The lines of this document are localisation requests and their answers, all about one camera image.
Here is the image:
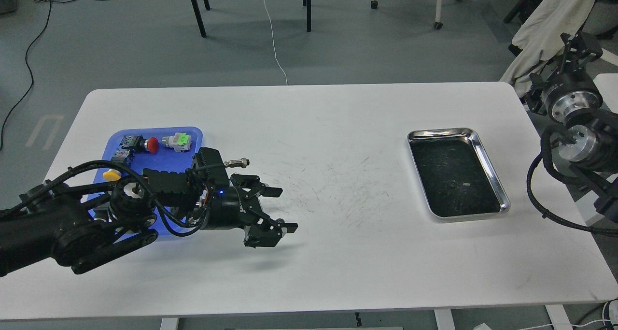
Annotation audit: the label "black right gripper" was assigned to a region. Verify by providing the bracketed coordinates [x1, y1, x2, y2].
[524, 31, 604, 125]

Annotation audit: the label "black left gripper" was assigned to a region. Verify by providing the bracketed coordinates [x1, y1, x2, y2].
[195, 174, 299, 248]

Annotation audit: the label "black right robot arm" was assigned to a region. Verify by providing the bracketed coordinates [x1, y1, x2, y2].
[521, 31, 618, 238]

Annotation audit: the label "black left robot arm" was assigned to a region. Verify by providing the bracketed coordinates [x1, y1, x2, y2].
[0, 147, 298, 276]

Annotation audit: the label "grey green connector part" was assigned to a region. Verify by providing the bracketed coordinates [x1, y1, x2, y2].
[161, 132, 192, 152]

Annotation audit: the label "white chair with cloth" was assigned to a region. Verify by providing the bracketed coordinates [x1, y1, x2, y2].
[500, 0, 596, 100]

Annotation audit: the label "silver metal tray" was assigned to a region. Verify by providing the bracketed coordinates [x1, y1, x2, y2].
[407, 128, 511, 222]

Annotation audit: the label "black table legs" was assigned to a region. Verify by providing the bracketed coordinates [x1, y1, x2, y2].
[185, 0, 312, 38]

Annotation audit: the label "red push button switch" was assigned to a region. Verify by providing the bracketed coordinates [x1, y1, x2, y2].
[119, 135, 159, 154]

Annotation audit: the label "yellow push button switch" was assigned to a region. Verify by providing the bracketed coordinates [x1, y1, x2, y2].
[102, 148, 135, 182]

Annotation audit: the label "white floor cable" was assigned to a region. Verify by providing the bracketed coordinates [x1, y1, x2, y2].
[87, 0, 303, 86]

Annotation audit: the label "black floor cable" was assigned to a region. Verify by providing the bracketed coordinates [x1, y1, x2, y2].
[0, 0, 87, 152]

